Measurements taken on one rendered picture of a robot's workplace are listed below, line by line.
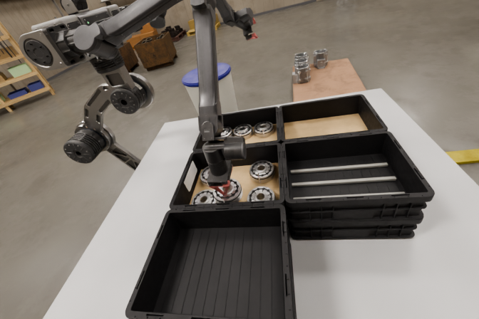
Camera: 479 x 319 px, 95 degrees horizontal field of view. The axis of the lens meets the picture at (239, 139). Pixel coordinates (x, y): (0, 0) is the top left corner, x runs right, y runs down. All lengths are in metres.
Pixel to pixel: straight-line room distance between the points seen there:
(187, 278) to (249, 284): 0.19
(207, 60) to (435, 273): 0.91
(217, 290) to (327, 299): 0.33
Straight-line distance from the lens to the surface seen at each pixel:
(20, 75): 8.34
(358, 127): 1.16
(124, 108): 1.28
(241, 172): 0.97
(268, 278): 0.73
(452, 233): 1.03
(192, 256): 0.82
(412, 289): 0.90
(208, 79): 0.66
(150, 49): 6.46
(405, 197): 0.77
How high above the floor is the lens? 1.50
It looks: 36 degrees down
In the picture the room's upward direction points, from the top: 16 degrees counter-clockwise
